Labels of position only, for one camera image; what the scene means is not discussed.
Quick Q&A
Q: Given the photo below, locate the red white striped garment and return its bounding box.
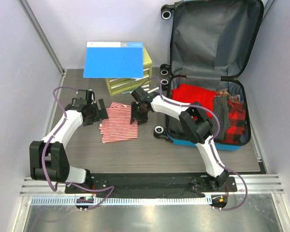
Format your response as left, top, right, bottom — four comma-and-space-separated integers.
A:
99, 101, 138, 143

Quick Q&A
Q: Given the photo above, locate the dark pinstriped shirt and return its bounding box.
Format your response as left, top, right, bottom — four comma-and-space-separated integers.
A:
168, 97, 231, 141

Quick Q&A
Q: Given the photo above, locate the blue suitcase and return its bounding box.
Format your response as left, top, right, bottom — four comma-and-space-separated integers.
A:
160, 0, 264, 151

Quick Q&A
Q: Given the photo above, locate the brown plaid shirt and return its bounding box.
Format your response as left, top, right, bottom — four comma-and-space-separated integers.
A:
216, 90, 241, 103

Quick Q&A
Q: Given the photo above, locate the red black checked shirt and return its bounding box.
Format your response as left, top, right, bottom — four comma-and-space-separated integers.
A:
224, 101, 246, 144

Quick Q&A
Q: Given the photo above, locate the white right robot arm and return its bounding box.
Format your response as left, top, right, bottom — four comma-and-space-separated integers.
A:
131, 87, 229, 191

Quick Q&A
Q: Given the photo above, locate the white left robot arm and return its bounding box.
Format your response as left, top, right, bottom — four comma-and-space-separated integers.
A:
29, 89, 108, 193

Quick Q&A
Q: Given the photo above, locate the yellow-green drawer organizer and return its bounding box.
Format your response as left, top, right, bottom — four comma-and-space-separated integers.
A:
105, 47, 152, 96

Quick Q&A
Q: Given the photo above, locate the blue white flat box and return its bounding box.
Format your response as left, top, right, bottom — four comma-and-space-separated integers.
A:
83, 42, 144, 79

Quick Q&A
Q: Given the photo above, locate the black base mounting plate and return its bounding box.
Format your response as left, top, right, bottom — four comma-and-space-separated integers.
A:
65, 172, 238, 195

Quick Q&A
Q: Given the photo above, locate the aluminium corner post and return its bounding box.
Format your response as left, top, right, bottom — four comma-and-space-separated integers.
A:
18, 0, 65, 76

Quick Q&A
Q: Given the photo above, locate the slotted cable duct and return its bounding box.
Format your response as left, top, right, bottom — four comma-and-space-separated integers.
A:
31, 195, 212, 206

